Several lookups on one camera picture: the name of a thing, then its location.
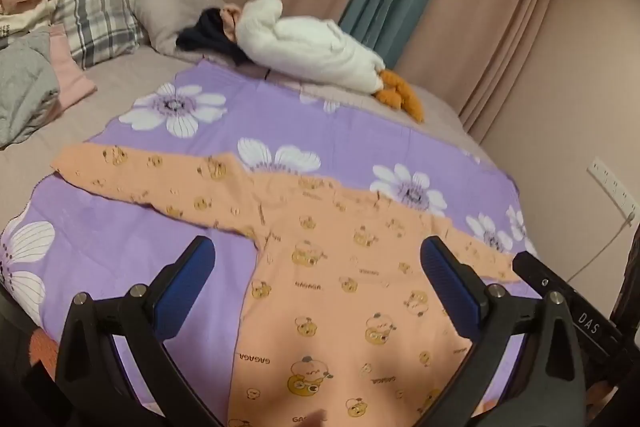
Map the orange cartoon print baby garment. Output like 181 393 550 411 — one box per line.
53 143 515 426

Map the dark navy clothing item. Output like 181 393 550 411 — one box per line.
176 8 250 66

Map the purple floral bed sheet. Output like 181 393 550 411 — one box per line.
1 62 533 426

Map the grey folded garment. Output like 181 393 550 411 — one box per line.
0 29 60 148

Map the pink folded garment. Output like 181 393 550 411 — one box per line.
49 25 96 119

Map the grey plaid pillow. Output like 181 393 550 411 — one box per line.
52 0 148 69

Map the beige grey pillow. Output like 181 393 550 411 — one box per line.
134 0 268 79

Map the white goose plush toy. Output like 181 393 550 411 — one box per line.
220 0 425 124

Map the white power cable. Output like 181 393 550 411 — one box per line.
564 210 637 284

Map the white wall power strip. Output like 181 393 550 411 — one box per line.
587 157 639 223

